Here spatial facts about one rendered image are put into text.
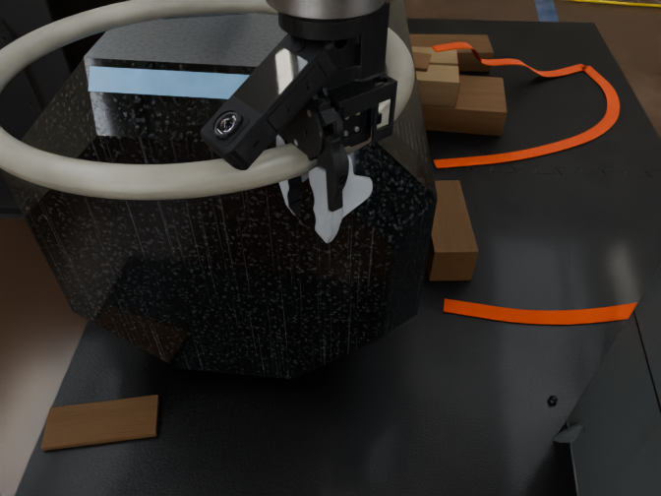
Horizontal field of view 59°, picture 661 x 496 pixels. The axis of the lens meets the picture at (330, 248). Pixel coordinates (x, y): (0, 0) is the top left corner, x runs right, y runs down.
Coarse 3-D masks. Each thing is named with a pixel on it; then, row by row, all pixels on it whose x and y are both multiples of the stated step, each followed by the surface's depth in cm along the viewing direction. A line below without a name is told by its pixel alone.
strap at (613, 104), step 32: (512, 64) 228; (608, 96) 230; (608, 128) 215; (448, 160) 202; (480, 160) 202; (512, 160) 202; (512, 320) 155; (544, 320) 155; (576, 320) 155; (608, 320) 155
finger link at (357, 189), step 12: (348, 156) 51; (312, 180) 51; (324, 180) 50; (348, 180) 52; (360, 180) 53; (324, 192) 50; (348, 192) 53; (360, 192) 54; (324, 204) 51; (348, 204) 54; (324, 216) 52; (336, 216) 52; (324, 228) 54; (336, 228) 54; (324, 240) 56
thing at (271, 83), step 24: (288, 48) 45; (312, 48) 44; (264, 72) 45; (288, 72) 44; (312, 72) 44; (240, 96) 45; (264, 96) 44; (288, 96) 43; (216, 120) 44; (240, 120) 43; (264, 120) 43; (288, 120) 45; (216, 144) 44; (240, 144) 43; (264, 144) 44; (240, 168) 45
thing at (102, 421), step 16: (112, 400) 137; (128, 400) 137; (144, 400) 137; (48, 416) 134; (64, 416) 134; (80, 416) 134; (96, 416) 134; (112, 416) 134; (128, 416) 134; (144, 416) 134; (48, 432) 132; (64, 432) 132; (80, 432) 132; (96, 432) 132; (112, 432) 132; (128, 432) 132; (144, 432) 132; (48, 448) 130
